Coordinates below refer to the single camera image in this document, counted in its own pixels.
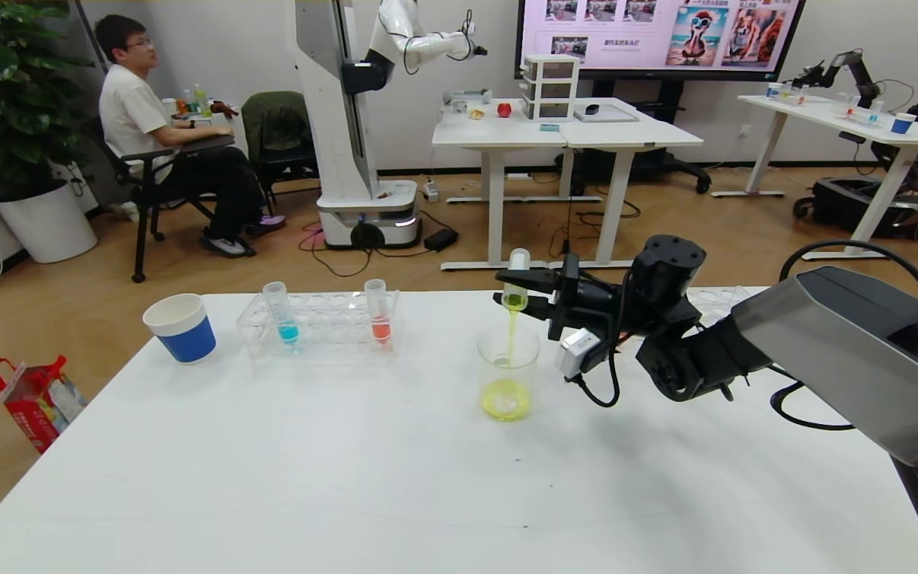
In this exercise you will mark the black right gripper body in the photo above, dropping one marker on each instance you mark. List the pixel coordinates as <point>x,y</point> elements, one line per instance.
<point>566,296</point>

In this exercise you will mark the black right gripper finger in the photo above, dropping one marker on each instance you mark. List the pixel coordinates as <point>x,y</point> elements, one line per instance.
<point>527,309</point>
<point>535,281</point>

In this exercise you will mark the yellow pigment test tube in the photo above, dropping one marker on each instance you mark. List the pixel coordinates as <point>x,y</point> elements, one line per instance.
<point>516,279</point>

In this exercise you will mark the red pigment test tube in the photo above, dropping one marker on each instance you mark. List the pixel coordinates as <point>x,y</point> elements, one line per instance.
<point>379,319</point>

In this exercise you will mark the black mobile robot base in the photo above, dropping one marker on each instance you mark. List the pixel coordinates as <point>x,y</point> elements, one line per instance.
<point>841,203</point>

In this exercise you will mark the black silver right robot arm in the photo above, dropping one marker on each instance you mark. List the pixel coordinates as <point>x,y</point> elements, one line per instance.
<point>865,351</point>

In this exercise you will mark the black distant robot arm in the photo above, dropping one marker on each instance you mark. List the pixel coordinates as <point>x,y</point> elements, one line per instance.
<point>861,68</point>

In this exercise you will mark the clear glass beaker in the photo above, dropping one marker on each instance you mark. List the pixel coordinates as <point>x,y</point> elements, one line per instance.
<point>507,395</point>

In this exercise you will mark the clear acrylic test tube rack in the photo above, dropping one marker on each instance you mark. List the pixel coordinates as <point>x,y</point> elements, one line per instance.
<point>323,319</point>
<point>718,301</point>

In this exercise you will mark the blue pigment test tube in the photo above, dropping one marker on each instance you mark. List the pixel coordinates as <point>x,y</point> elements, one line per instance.
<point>284,315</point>

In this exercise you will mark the black power adapter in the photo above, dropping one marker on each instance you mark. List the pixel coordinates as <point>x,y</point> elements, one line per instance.
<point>441,239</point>

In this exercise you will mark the white power strip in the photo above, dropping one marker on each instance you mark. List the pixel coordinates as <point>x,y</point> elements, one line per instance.
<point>431,191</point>

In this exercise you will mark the white standing desk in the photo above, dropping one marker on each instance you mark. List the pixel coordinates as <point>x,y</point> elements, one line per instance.
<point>626,131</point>
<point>499,131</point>

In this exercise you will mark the black display stand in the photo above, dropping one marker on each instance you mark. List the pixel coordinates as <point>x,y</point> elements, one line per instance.
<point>666,163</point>

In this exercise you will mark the red apple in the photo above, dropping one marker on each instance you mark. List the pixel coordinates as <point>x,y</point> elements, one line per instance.
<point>504,110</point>

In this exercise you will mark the grey flat tray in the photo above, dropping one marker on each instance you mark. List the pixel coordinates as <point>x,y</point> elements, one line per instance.
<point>614,115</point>

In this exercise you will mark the white drawer organizer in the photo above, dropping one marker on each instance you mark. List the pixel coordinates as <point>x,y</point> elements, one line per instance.
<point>551,88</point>

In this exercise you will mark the white humanoid robot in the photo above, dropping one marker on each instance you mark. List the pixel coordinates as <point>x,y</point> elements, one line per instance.
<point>339,119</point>

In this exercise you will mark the chair with green jacket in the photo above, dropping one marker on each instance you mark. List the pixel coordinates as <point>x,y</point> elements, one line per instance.
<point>280,119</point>

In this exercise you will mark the long white desk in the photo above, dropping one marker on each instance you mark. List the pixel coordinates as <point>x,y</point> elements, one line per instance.
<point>865,127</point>

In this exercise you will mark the blue white paper cup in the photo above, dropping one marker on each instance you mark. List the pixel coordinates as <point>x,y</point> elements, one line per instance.
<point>180,339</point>

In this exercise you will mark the brown plush toy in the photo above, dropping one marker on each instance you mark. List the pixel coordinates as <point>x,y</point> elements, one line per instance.
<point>224,109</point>

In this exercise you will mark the green drink bottle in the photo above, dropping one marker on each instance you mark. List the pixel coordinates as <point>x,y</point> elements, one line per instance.
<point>202,102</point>

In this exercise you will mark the black office chair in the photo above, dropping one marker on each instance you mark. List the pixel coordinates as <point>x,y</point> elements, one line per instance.
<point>140,239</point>

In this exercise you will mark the white floor cup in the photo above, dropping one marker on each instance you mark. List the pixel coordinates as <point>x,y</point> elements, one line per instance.
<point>126,213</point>

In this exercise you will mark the person in white shirt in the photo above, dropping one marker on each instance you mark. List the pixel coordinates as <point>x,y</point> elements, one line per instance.
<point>136,112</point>

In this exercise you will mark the white plant pot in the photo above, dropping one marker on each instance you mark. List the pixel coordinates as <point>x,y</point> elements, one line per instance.
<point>49,223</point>

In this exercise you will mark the red gift bag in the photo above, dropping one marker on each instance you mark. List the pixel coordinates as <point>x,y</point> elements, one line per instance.
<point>37,402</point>

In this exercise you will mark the green leafy plant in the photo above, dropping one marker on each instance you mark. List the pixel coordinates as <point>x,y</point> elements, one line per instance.
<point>5,96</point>

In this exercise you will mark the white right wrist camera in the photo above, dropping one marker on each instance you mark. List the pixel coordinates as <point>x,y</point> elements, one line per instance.
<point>578,351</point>

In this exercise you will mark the large wall display screen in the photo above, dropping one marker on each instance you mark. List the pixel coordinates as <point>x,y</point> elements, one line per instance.
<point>658,32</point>

